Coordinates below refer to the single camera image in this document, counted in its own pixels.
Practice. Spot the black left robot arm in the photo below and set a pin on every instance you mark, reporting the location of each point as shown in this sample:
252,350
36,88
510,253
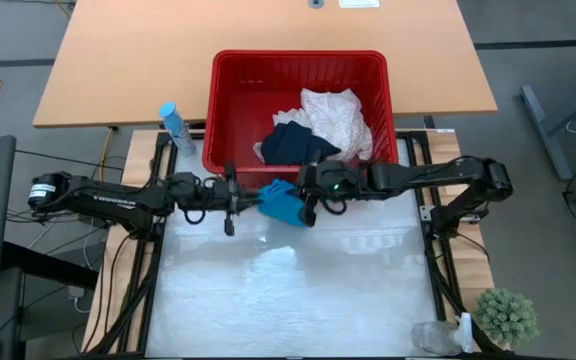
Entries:
113,200

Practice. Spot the white sheet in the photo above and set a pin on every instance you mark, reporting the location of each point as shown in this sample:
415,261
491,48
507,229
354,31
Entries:
359,3

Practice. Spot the light blue air freshener bottle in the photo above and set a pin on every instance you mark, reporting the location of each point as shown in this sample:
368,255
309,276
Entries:
178,127

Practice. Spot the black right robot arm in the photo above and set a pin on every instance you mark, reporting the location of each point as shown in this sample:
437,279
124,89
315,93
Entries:
433,175

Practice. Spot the white power strip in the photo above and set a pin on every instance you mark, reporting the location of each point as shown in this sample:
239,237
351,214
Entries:
470,218

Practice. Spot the dark navy garment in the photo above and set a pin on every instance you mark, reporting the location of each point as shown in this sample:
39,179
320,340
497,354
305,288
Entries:
293,145

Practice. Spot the grey desk grommet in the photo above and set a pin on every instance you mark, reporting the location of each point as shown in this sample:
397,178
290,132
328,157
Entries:
316,3

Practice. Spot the small green artificial plant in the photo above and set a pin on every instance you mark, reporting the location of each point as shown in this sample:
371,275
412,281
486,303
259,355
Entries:
505,317

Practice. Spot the white lace cloth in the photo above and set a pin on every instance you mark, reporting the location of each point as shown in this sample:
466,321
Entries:
338,120

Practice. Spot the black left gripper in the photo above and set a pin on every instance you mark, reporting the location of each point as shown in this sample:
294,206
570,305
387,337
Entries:
220,196

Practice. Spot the blue towel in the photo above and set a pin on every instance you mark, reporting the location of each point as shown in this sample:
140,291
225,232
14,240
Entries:
280,205

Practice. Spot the black aluminium table frame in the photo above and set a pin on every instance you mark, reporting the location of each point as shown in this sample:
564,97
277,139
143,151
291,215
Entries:
437,295

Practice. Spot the red plastic laundry basket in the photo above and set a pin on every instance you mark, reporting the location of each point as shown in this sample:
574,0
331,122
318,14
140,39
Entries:
258,80

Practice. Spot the white power adapter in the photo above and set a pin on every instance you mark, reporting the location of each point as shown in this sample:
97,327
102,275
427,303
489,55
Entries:
76,292

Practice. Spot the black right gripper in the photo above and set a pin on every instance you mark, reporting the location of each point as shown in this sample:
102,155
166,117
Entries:
335,180

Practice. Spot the grey metal desk leg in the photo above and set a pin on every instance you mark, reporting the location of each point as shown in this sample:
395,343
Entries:
543,127

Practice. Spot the clear spray bottle white trigger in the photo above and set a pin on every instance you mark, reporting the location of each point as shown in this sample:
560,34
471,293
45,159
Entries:
433,337

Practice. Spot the large wooden desk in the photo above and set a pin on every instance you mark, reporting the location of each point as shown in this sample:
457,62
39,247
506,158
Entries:
118,60

